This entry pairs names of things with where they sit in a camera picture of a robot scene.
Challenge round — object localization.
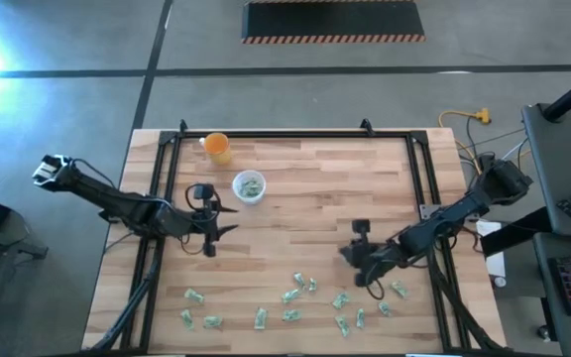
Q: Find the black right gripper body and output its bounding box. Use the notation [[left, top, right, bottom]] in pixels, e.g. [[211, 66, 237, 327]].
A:
[[352, 218, 401, 289]]

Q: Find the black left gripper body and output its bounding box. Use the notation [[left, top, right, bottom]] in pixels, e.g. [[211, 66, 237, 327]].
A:
[[185, 182, 220, 258]]

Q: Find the clear plastic cup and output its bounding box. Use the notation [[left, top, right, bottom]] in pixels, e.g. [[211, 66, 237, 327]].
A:
[[231, 169, 268, 206]]

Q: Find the orange plastic cup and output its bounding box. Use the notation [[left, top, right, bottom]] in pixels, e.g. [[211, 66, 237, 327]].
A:
[[198, 131, 235, 168]]

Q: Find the white box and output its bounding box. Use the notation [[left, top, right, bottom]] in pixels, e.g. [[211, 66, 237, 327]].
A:
[[476, 219, 508, 279]]

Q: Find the black desk foot beam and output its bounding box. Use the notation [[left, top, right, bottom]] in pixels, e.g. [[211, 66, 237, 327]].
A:
[[480, 206, 554, 258]]

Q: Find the dark grey desk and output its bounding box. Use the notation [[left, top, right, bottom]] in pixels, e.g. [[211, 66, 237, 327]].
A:
[[521, 102, 571, 357]]

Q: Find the black hazard-striped floor mat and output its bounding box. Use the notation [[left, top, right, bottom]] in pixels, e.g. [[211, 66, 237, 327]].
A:
[[240, 0, 426, 45]]

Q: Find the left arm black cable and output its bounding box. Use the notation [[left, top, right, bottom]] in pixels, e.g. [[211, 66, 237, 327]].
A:
[[69, 157, 223, 257]]

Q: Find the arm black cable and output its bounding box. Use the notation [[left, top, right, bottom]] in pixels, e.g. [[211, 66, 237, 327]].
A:
[[69, 157, 223, 257], [366, 275, 390, 301]]

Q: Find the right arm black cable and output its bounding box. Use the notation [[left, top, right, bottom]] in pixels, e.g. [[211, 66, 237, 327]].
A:
[[366, 275, 390, 301]]

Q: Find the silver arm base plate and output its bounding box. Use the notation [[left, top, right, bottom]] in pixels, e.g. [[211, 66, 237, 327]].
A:
[[418, 202, 442, 221]]

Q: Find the black aluminium table frame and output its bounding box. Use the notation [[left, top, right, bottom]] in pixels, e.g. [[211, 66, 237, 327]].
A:
[[89, 118, 503, 356]]

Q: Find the white floor cable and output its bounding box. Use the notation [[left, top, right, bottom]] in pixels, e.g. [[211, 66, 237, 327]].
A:
[[511, 137, 532, 161]]

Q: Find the yellow extension cable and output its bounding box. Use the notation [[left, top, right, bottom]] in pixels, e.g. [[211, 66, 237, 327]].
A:
[[437, 107, 532, 170]]

